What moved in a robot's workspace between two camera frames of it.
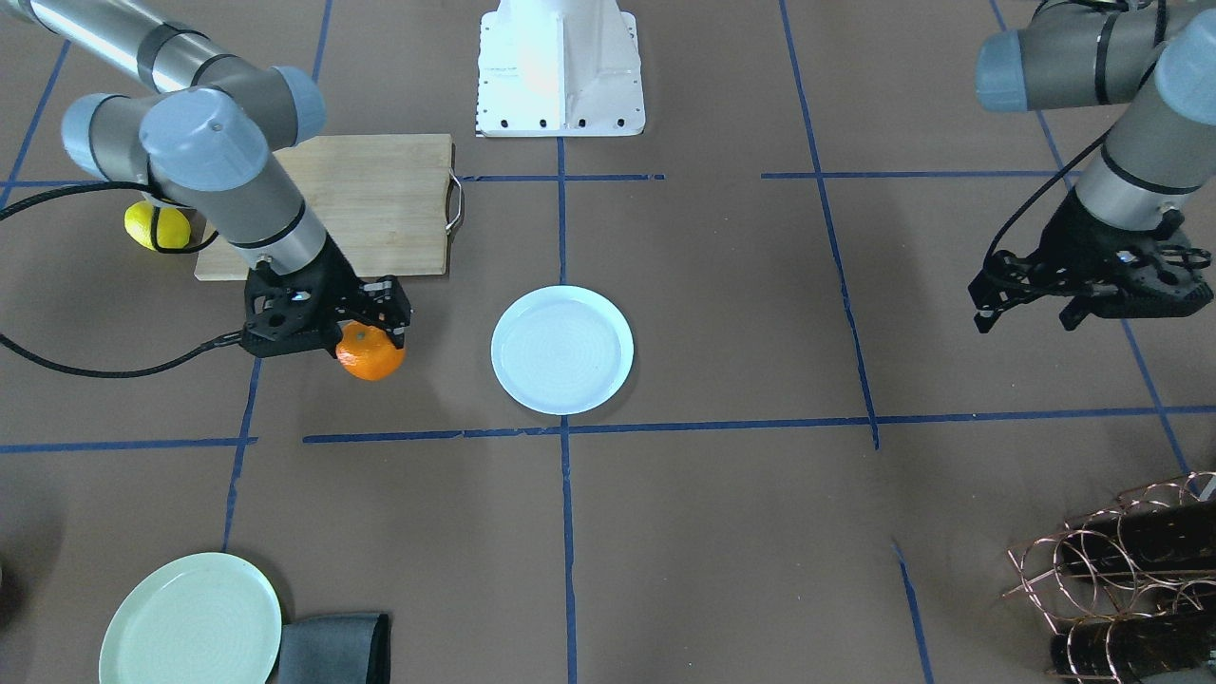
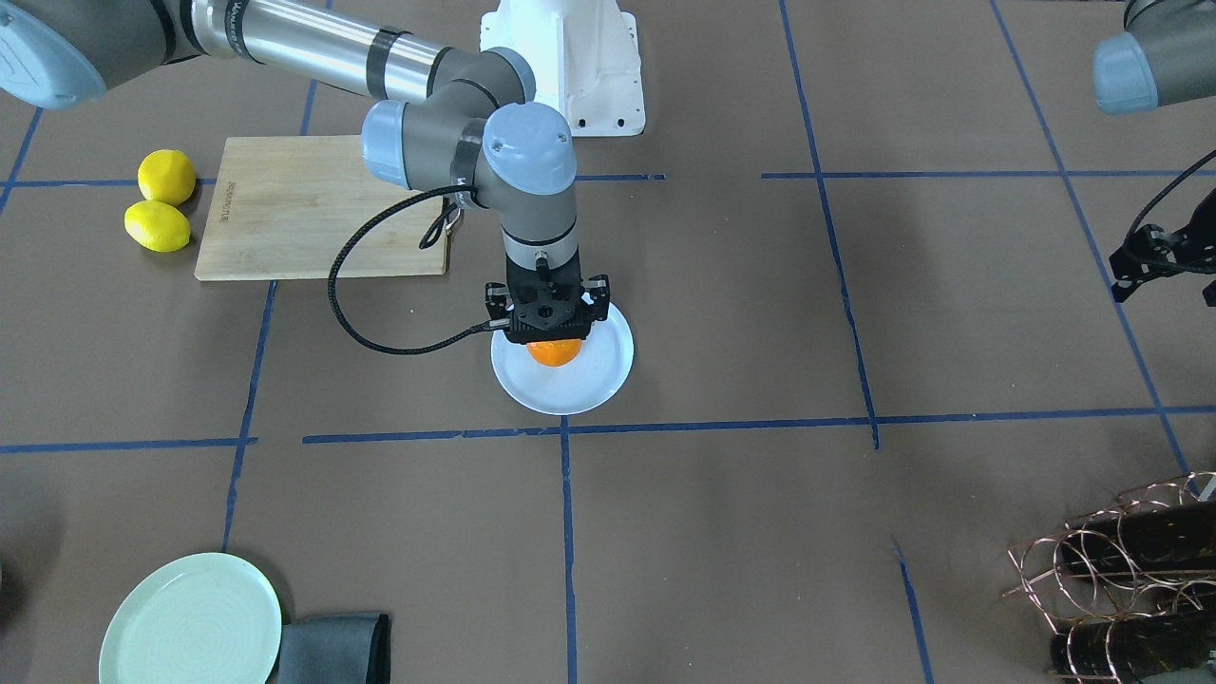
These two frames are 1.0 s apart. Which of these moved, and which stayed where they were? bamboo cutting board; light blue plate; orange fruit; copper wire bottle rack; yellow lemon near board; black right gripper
Moved: orange fruit; black right gripper
Stayed: bamboo cutting board; light blue plate; copper wire bottle rack; yellow lemon near board
